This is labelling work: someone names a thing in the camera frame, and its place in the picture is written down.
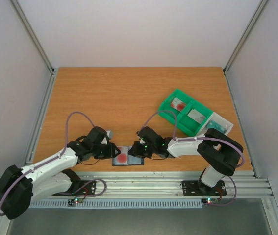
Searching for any dark blue card holder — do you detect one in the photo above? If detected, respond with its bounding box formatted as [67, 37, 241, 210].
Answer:
[112, 146, 144, 166]

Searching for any white translucent plastic bin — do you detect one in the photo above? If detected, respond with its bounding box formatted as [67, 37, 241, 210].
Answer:
[203, 112, 234, 136]

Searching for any green plastic bin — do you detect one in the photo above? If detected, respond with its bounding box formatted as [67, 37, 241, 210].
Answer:
[158, 89, 194, 124]

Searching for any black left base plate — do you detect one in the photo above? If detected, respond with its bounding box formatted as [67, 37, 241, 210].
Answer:
[53, 180, 96, 196]

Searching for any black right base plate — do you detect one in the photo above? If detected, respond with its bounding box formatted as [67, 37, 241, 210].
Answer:
[179, 180, 227, 196]

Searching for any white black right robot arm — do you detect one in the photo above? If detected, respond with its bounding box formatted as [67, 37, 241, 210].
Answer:
[128, 127, 245, 195]

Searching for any grey slotted cable duct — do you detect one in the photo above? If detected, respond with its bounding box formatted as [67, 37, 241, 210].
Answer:
[30, 198, 202, 210]

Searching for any aluminium frame rail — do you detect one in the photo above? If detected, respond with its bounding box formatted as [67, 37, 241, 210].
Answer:
[3, 171, 274, 198]

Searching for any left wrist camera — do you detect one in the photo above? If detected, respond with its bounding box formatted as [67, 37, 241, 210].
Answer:
[106, 130, 113, 139]

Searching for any red circle card in holder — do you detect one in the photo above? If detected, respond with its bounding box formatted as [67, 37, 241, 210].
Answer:
[116, 146, 128, 165]

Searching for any white card with red circles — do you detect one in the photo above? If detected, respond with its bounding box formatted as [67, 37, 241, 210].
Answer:
[170, 97, 186, 112]
[171, 97, 181, 108]

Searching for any teal card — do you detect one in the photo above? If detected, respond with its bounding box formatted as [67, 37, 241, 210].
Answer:
[207, 120, 227, 134]

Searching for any grey white card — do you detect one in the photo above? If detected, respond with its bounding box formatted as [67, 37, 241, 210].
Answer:
[187, 109, 206, 124]

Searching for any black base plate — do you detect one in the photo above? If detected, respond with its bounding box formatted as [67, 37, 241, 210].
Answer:
[53, 180, 96, 196]
[179, 180, 227, 196]

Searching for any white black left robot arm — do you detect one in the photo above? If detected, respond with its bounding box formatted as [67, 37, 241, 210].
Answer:
[0, 126, 129, 220]

